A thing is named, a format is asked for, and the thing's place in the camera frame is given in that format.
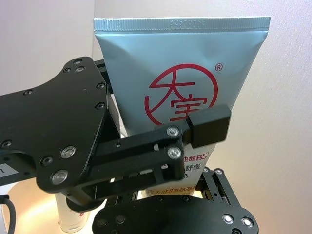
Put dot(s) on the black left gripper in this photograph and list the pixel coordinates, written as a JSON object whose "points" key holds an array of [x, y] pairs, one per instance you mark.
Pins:
{"points": [[56, 117]]}

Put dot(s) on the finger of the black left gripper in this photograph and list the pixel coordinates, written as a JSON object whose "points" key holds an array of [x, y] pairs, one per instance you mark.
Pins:
{"points": [[136, 151]]}

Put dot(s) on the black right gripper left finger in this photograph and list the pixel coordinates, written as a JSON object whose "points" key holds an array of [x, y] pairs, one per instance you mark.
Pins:
{"points": [[123, 198]]}

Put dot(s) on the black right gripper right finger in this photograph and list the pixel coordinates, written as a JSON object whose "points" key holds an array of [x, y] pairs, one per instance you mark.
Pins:
{"points": [[219, 187]]}

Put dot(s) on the pale blue cosmetic tube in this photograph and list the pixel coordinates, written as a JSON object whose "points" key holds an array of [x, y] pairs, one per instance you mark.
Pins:
{"points": [[170, 61]]}

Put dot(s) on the white bottle with red print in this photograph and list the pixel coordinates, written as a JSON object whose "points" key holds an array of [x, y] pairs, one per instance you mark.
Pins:
{"points": [[70, 219]]}

